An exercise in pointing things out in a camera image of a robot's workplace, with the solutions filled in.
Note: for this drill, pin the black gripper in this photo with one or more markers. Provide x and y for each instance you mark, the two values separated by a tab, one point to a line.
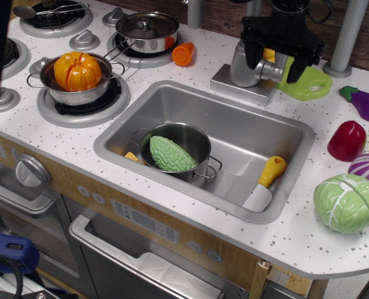
284	31

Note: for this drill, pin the silver faucet lever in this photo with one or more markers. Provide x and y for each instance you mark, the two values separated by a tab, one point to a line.
273	71

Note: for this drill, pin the yellow toy fruit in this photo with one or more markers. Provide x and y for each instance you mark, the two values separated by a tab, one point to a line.
269	55

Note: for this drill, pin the silver toy faucet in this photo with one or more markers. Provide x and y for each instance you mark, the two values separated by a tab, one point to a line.
238	80

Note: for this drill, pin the green toy cutting board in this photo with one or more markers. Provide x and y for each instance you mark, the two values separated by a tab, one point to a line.
313	84

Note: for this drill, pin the grey support pole right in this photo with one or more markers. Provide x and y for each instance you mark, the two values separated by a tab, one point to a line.
338	66

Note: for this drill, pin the grey support pole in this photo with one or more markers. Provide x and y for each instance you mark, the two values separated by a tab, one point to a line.
338	66
195	13

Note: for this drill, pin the orange toy carrot piece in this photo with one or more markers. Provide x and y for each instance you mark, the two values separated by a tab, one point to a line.
182	54

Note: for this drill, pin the grey support pole left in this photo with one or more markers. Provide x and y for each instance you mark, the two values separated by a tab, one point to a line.
195	13

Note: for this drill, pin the silver sink basin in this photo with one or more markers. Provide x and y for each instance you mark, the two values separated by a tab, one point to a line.
231	139

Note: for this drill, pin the purple toy eggplant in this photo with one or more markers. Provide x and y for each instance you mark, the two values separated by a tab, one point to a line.
359	99

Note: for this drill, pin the red toy pepper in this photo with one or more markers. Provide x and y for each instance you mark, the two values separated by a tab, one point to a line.
348	142

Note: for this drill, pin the steel pan with lid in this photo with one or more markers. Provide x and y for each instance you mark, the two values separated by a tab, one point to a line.
147	32

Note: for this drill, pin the steel pot in sink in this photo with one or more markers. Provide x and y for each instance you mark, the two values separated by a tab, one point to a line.
192	140

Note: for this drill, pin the green toy bitter gourd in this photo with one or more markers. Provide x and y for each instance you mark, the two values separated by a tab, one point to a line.
169	156

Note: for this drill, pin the back right stove burner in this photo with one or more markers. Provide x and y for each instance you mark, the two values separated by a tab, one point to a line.
131	59

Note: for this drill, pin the stove burner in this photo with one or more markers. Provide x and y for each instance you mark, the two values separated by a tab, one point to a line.
68	30
105	108
131	59

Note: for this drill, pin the green toy cabbage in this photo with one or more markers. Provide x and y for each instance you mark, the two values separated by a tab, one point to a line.
342	203

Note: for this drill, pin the grey stove knob rear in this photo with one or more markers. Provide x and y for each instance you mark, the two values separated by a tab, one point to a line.
111	18

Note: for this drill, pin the grey stove knob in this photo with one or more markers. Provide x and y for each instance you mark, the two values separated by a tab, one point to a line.
111	18
84	41

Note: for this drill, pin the yellow toy corn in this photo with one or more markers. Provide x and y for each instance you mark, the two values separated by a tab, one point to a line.
133	157

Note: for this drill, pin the front stove burner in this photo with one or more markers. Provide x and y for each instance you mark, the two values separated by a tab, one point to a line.
105	108

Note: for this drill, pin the orange toy pumpkin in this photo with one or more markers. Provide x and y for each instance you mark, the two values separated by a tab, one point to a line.
77	71

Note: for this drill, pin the back left stove burner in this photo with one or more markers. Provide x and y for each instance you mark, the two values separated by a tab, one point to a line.
68	30

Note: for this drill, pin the steel pot on burner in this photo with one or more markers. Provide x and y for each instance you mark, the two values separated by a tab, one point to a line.
48	81

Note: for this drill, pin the silver oven dial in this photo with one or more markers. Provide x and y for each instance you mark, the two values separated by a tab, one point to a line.
30	172

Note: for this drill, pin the blue clamp tool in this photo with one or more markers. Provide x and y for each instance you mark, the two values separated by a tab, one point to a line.
21	251

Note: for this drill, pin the yellow handled toy knife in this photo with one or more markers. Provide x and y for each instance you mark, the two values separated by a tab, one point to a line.
261	195

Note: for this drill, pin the silver dishwasher door handle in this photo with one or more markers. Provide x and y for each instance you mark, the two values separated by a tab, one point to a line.
126	265

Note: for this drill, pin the silver oven door handle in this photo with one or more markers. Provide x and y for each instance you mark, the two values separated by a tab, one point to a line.
38	208

